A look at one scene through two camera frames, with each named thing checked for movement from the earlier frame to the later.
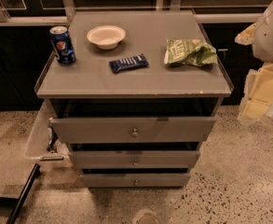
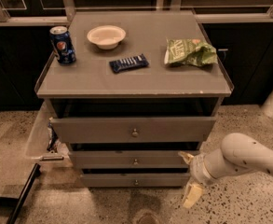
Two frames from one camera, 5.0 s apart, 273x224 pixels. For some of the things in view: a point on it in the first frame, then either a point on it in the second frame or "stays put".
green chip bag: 190,52 stays put
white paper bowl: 106,36 stays put
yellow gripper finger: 264,92 -> 192,194
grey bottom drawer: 132,180 stays put
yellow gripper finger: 247,35 -> 186,157
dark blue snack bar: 129,63 stays put
